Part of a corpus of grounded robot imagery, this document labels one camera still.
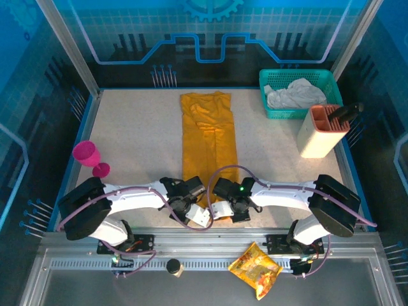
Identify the yellow t-shirt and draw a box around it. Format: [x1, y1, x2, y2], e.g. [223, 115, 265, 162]
[180, 91, 240, 221]

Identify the jar with black lid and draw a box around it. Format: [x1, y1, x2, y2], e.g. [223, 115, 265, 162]
[165, 258, 185, 279]

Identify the yellow snack bag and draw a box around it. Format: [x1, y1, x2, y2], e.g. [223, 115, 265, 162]
[228, 241, 284, 301]

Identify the beige knife block pink top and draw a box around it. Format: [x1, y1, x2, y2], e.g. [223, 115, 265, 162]
[296, 104, 351, 159]

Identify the pink goblet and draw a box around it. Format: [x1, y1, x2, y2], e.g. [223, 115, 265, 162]
[72, 140, 112, 179]

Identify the teal plastic basket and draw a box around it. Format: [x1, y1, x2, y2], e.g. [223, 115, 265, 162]
[258, 68, 344, 120]

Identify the white t-shirt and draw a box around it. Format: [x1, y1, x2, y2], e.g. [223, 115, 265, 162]
[266, 78, 328, 110]

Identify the aluminium front frame rail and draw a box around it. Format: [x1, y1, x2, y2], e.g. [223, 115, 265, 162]
[19, 226, 403, 306]

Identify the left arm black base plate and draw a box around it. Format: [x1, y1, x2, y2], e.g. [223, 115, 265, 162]
[96, 234, 157, 256]

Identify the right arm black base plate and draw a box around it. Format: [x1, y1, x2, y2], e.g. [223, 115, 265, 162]
[266, 234, 324, 256]

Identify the black knife handle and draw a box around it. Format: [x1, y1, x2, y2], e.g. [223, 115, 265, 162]
[328, 102, 365, 125]

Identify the aluminium frame post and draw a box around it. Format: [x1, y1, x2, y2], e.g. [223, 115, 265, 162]
[36, 0, 103, 96]
[330, 0, 383, 73]

